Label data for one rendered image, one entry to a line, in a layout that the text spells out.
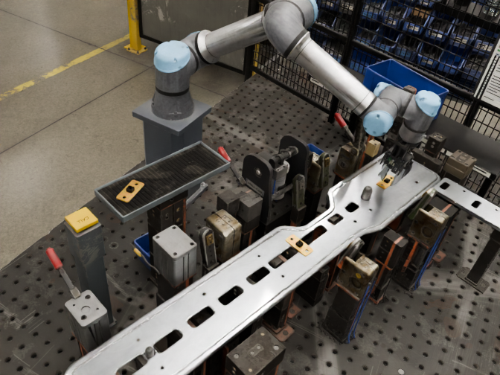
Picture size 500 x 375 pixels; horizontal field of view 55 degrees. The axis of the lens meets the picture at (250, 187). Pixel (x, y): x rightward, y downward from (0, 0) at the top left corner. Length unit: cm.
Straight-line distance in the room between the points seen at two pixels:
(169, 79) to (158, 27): 280
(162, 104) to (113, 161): 167
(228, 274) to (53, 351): 58
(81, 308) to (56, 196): 194
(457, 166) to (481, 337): 59
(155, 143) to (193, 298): 69
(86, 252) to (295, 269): 56
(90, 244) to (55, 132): 240
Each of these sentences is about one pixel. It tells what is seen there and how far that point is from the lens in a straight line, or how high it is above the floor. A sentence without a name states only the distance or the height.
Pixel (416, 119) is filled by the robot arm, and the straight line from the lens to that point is 153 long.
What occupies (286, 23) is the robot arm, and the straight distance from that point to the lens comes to 141.
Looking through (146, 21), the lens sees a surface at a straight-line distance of 452.
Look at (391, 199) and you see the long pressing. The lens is 169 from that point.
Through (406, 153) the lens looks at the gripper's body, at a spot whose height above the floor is 116.
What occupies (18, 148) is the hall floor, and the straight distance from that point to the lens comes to 357.
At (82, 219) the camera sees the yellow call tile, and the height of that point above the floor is 116.
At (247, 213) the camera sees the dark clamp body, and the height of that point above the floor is 105.
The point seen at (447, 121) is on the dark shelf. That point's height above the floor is 103.
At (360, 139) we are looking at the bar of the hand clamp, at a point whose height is 111.
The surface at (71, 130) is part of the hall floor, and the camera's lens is 366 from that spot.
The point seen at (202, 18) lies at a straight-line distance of 412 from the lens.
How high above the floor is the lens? 205
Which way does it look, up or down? 41 degrees down
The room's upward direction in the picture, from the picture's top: 7 degrees clockwise
